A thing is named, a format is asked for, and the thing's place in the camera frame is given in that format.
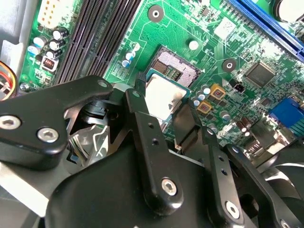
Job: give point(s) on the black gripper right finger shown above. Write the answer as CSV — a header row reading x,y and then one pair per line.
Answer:
x,y
185,123

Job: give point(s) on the silver green CPU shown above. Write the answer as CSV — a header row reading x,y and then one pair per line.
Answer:
x,y
164,95

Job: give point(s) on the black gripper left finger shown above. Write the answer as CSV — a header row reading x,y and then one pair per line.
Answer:
x,y
47,107

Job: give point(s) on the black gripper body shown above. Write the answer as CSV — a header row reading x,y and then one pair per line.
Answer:
x,y
102,194

